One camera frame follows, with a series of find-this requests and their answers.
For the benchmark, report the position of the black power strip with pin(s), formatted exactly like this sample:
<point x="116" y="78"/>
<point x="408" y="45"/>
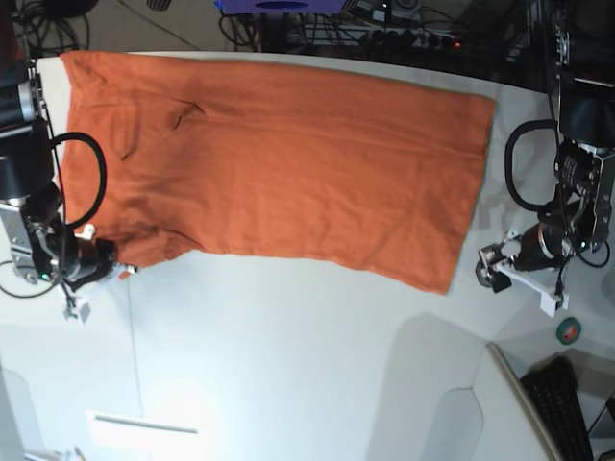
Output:
<point x="409" y="39"/>

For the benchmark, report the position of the black keyboard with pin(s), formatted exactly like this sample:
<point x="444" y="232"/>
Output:
<point x="552" y="389"/>

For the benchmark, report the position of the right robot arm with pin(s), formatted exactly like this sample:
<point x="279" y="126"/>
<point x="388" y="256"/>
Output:
<point x="44" y="246"/>

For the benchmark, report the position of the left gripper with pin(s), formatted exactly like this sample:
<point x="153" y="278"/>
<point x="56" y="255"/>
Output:
<point x="543" y="246"/>

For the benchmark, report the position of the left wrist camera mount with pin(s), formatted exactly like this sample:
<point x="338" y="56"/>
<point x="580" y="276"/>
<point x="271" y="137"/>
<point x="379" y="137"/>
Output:
<point x="553" y="298"/>

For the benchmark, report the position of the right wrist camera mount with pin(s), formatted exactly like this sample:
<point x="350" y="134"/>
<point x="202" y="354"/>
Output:
<point x="77" y="300"/>

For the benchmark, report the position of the blue box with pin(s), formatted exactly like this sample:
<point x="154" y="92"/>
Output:
<point x="269" y="6"/>

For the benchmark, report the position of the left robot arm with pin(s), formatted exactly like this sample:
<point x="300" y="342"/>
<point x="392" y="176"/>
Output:
<point x="577" y="49"/>

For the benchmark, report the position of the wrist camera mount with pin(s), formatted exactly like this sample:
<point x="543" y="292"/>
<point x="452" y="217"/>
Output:
<point x="77" y="300"/>
<point x="553" y="298"/>

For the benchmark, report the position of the orange t-shirt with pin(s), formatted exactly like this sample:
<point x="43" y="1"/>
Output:
<point x="271" y="159"/>

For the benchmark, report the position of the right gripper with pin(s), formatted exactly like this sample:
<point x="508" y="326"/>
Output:
<point x="79" y="262"/>

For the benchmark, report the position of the green tape roll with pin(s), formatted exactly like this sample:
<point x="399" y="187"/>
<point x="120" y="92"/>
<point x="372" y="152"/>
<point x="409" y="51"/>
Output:
<point x="568" y="331"/>

